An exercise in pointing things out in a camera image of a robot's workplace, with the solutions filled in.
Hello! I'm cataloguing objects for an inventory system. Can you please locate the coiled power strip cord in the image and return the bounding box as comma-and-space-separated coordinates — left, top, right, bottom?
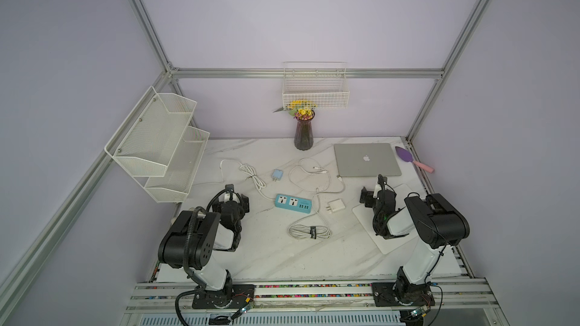
287, 212, 333, 241

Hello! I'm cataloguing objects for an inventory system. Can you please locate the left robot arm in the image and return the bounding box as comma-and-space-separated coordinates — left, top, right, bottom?
157, 184, 250, 303

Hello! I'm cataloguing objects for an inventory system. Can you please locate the dark glass flower vase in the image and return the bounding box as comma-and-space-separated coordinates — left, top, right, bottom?
294, 109, 316, 151

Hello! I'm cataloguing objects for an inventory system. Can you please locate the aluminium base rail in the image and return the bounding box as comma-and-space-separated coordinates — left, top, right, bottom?
120, 277, 509, 325

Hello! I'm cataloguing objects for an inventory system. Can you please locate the white laptop charger brick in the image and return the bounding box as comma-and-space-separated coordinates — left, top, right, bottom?
326, 199, 346, 214

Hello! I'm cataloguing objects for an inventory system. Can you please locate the teal power strip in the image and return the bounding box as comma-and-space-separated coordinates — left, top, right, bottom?
274, 194, 312, 214

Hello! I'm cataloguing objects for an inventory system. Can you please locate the white laptop charger cable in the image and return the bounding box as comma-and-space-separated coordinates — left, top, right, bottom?
288, 157, 346, 211

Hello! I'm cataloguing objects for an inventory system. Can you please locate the white two-tier mesh shelf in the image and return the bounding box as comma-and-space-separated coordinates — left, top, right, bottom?
104, 88, 210, 203

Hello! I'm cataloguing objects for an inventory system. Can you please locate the purple pink spatula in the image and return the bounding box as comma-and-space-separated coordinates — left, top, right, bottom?
395, 146, 434, 174

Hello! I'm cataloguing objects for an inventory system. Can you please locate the white usb cable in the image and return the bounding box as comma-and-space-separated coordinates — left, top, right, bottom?
219, 158, 276, 202

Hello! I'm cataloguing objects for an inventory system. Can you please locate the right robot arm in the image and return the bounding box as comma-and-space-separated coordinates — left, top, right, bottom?
359, 175, 470, 310

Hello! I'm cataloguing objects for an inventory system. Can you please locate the blue usb wall charger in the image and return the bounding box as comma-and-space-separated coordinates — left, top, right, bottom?
271, 169, 283, 181

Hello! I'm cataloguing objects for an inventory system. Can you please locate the silver closed laptop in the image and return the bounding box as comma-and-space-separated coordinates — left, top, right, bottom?
334, 143, 402, 177

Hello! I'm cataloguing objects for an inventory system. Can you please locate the white wire wall basket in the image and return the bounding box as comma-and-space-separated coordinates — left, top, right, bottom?
282, 61, 350, 111

